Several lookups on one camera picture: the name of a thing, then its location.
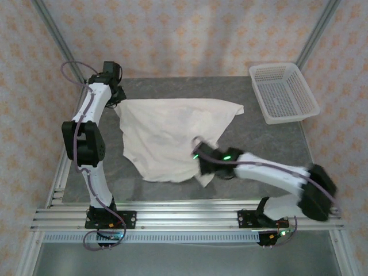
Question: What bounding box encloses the white t-shirt with robot print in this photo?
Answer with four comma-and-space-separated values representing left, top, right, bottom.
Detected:
116, 97, 245, 189

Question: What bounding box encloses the white perforated plastic basket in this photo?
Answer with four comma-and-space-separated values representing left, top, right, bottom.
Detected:
248, 62, 321, 126

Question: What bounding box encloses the small circuit board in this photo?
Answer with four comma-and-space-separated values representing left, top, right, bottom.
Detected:
269, 228, 296, 239
97, 229, 125, 241

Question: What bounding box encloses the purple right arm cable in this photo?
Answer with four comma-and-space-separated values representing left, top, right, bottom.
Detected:
191, 136, 343, 248

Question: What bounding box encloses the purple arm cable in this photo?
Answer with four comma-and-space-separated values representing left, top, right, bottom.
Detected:
61, 60, 127, 251
191, 136, 343, 248

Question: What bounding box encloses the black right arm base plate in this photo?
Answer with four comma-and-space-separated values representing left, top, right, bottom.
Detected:
237, 209, 288, 230

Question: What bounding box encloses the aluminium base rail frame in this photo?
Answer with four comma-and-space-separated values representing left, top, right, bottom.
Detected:
30, 200, 344, 232

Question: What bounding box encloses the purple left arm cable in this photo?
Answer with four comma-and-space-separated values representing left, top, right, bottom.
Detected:
61, 60, 127, 251

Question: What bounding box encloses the white slotted cable duct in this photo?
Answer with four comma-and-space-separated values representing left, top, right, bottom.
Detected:
43, 231, 261, 244

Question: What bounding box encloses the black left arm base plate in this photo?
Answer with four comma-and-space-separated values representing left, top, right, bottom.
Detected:
85, 210, 137, 230

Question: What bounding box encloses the aluminium frame leg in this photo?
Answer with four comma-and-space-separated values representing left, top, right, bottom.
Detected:
16, 229, 47, 276
329, 228, 353, 276

